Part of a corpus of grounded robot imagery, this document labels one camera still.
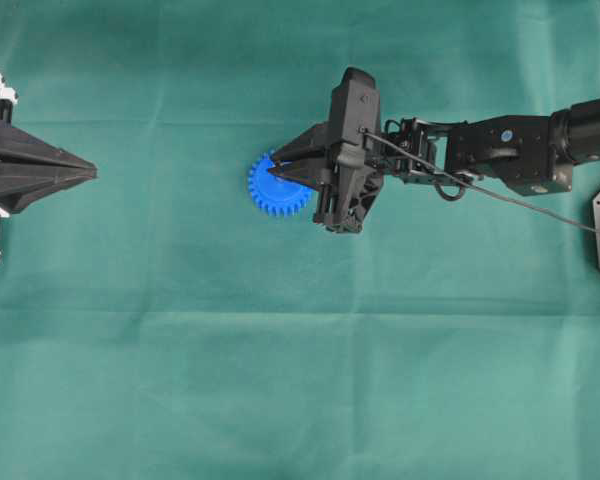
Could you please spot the blue plastic gear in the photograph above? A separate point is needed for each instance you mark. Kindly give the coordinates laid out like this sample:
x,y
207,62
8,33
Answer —
x,y
272,195

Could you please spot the green cloth mat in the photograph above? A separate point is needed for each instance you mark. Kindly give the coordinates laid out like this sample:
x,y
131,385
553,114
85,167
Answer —
x,y
155,324

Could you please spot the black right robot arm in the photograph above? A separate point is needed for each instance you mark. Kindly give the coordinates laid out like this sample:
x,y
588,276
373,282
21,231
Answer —
x,y
530,155

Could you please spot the left-arm gripper white black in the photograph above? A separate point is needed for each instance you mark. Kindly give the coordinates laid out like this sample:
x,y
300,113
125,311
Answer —
x,y
17,191

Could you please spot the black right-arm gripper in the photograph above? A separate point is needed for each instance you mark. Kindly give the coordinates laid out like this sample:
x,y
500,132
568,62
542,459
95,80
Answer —
x,y
407,152

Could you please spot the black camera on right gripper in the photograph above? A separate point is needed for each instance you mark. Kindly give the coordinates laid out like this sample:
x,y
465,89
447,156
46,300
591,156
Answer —
x,y
354,110

